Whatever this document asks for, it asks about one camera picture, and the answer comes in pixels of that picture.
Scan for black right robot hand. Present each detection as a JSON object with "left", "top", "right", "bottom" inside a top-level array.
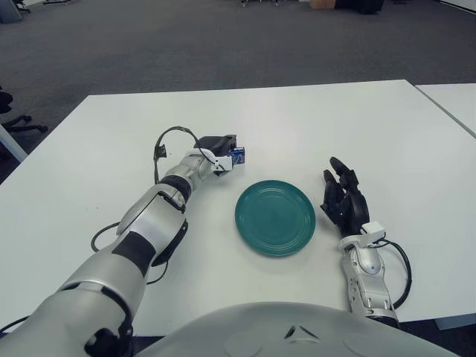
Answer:
[{"left": 318, "top": 155, "right": 370, "bottom": 237}]

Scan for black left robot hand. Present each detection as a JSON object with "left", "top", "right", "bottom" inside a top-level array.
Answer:
[{"left": 195, "top": 132, "right": 239, "bottom": 178}]

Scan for blue gum box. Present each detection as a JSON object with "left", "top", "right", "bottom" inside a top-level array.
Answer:
[{"left": 230, "top": 146, "right": 248, "bottom": 166}]

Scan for teal round plate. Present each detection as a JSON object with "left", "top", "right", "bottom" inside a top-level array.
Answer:
[{"left": 234, "top": 179, "right": 317, "bottom": 258}]

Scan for grey robot torso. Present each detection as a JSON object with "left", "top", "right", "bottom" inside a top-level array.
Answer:
[{"left": 137, "top": 301, "right": 462, "bottom": 357}]

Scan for black bulky background object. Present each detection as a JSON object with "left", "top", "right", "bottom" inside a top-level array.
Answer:
[{"left": 334, "top": 0, "right": 385, "bottom": 16}]

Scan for white desk side panel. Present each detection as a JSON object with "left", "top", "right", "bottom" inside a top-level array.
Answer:
[{"left": 0, "top": 121, "right": 29, "bottom": 164}]

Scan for black office chair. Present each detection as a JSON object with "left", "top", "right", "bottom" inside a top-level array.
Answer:
[{"left": 0, "top": 86, "right": 48, "bottom": 134}]

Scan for grey office cabinet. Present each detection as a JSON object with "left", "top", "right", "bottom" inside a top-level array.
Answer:
[{"left": 0, "top": 0, "right": 22, "bottom": 24}]

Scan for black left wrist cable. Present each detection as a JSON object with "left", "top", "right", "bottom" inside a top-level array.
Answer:
[{"left": 152, "top": 126, "right": 219, "bottom": 185}]

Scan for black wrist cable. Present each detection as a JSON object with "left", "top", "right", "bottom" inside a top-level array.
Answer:
[
  {"left": 371, "top": 237, "right": 413, "bottom": 309},
  {"left": 152, "top": 126, "right": 219, "bottom": 185}
]

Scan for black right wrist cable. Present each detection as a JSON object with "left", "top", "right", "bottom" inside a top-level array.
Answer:
[{"left": 371, "top": 237, "right": 413, "bottom": 309}]

